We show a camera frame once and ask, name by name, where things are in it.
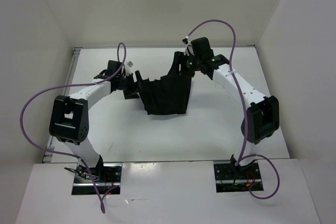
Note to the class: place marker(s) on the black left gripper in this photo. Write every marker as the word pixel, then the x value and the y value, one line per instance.
pixel 131 93

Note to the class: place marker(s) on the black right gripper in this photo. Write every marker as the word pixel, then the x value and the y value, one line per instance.
pixel 191 73

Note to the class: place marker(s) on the black pleated skirt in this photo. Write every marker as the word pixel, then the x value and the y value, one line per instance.
pixel 167 96

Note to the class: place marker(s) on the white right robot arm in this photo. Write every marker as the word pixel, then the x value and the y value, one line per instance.
pixel 261 113

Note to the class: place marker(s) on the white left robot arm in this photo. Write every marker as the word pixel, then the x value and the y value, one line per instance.
pixel 69 121

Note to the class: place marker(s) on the white front cover board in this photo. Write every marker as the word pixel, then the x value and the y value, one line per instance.
pixel 169 192

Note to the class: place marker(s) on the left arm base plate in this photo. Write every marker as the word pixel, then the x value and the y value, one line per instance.
pixel 109 183

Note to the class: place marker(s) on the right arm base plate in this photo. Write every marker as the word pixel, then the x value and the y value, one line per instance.
pixel 229 180

